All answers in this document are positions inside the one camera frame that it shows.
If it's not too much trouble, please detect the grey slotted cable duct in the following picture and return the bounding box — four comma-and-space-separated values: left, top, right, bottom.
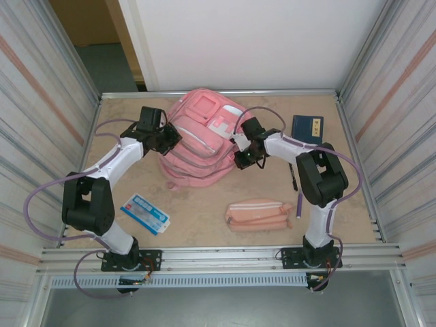
47, 275, 309, 289

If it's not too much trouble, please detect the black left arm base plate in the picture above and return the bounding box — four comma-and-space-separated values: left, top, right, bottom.
101, 249, 163, 273

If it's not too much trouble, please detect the thin aluminium table rail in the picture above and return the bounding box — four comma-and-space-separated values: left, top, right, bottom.
100, 89, 341, 100

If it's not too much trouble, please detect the blue white packet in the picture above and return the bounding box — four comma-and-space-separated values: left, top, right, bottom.
120, 193, 170, 236

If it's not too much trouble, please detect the aluminium frame post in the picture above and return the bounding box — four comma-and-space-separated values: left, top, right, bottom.
42, 0, 103, 103
339, 0, 400, 99

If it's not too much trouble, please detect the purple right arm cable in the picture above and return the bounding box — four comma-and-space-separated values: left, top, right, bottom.
236, 106, 362, 293

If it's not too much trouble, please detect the small green circuit board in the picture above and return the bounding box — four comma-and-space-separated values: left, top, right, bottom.
117, 275, 153, 285

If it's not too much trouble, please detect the dark blue book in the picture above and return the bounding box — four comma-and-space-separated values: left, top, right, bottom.
291, 114, 324, 140

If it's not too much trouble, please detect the brown wooden door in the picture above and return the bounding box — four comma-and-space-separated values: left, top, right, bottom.
49, 0, 147, 83

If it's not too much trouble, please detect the peach zip pencil case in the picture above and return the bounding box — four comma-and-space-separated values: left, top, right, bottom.
224, 200, 294, 234

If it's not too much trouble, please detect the pink student backpack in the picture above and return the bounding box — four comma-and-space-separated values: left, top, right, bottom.
158, 87, 255, 190

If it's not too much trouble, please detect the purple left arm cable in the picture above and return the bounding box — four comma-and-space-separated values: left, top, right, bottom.
23, 118, 142, 300

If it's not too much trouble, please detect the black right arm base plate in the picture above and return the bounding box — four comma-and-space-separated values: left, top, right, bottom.
279, 247, 341, 270

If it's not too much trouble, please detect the wide aluminium mounting rail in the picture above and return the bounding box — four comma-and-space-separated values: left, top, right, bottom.
35, 243, 408, 275

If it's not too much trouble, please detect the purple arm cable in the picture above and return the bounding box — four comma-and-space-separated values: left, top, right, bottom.
236, 106, 362, 293
23, 118, 142, 300

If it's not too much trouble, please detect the aluminium table side rail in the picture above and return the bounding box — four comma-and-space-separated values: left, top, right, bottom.
335, 94, 388, 243
60, 95, 104, 248

